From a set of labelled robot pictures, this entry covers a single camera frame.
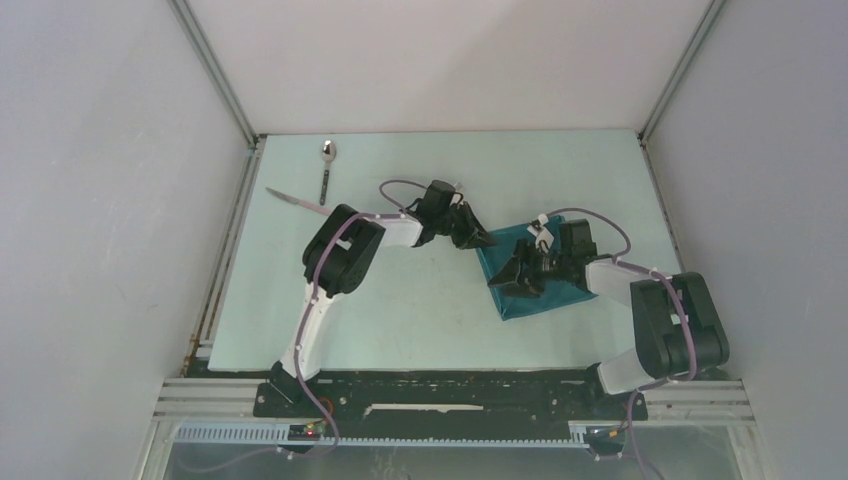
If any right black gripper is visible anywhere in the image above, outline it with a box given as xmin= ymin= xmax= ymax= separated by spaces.
xmin=487 ymin=237 xmax=571 ymax=299

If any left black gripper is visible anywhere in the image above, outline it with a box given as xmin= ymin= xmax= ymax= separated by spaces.
xmin=434 ymin=201 xmax=496 ymax=250

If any teal cloth napkin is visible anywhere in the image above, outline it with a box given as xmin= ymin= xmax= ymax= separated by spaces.
xmin=477 ymin=216 xmax=596 ymax=321

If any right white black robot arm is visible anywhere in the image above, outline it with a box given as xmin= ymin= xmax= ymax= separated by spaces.
xmin=477 ymin=215 xmax=730 ymax=418

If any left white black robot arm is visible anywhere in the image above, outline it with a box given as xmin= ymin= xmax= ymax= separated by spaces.
xmin=267 ymin=180 xmax=496 ymax=417

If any silver knife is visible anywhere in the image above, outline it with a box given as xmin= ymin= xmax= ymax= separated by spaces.
xmin=265 ymin=187 xmax=332 ymax=216

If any silver spoon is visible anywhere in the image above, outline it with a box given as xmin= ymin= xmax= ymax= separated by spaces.
xmin=319 ymin=140 xmax=337 ymax=206

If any grey slotted cable duct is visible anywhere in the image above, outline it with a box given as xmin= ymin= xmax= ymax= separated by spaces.
xmin=173 ymin=422 xmax=588 ymax=448

